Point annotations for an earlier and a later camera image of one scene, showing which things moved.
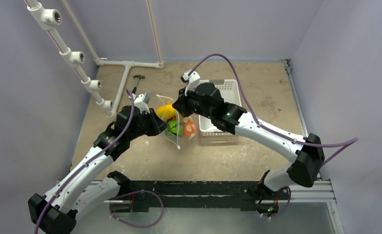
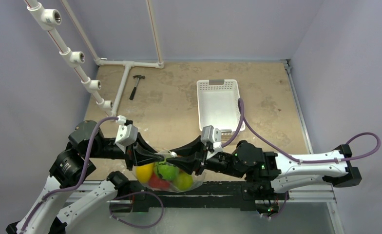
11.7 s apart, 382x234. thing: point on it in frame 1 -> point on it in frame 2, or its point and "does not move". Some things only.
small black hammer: [138, 76] does not move
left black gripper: [157, 124] -> [140, 153]
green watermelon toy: [174, 128] -> [168, 171]
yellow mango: [166, 111] -> [144, 172]
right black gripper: [183, 103] -> [202, 157]
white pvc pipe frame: [46, 18] does not move
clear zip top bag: [181, 130] -> [163, 175]
